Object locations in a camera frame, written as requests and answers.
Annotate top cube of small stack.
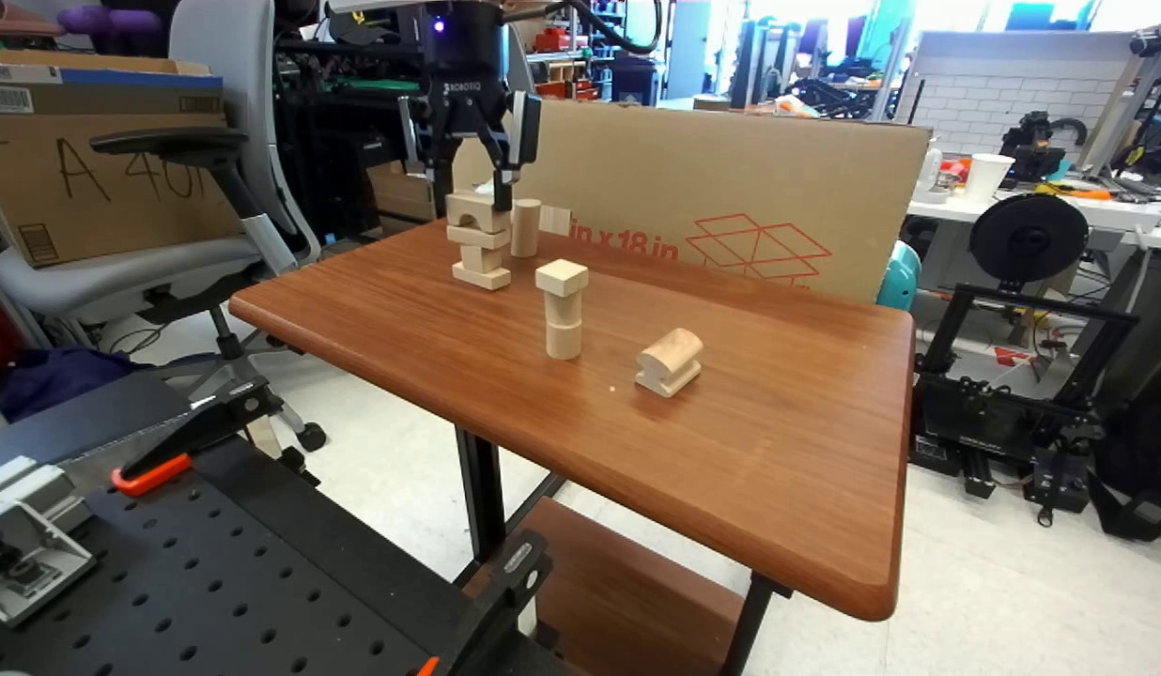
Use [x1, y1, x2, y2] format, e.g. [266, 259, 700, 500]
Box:
[532, 259, 588, 297]

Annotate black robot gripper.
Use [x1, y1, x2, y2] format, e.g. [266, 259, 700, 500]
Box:
[403, 0, 542, 219]

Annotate cardboard box with lettering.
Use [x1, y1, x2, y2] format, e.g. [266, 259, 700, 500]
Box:
[0, 52, 235, 265]

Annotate black perforated mounting board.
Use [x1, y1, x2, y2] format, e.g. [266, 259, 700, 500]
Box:
[0, 446, 564, 676]

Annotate silver metal bracket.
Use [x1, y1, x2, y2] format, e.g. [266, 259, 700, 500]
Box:
[0, 455, 95, 628]

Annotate wooden base stack blocks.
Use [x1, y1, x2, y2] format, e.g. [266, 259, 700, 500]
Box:
[452, 237, 509, 290]

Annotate wooden half-round block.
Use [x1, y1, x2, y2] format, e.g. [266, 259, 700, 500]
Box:
[636, 326, 703, 399]

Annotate wooden arch block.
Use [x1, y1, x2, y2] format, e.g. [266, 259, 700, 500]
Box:
[448, 191, 494, 234]

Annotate lower block of small stack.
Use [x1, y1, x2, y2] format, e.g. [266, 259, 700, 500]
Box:
[546, 297, 581, 360]

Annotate grey office chair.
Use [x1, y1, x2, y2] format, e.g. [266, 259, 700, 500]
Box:
[0, 0, 328, 449]

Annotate black 3d printer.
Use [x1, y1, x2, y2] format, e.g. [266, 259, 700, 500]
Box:
[913, 191, 1161, 539]

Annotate large cardboard sheet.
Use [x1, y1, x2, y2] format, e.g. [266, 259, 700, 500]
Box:
[452, 98, 935, 309]

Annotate wooden cylinder block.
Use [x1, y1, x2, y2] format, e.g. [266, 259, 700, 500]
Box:
[509, 200, 542, 259]

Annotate black orange clamp near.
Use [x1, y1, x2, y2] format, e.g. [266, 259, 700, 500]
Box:
[110, 386, 269, 500]

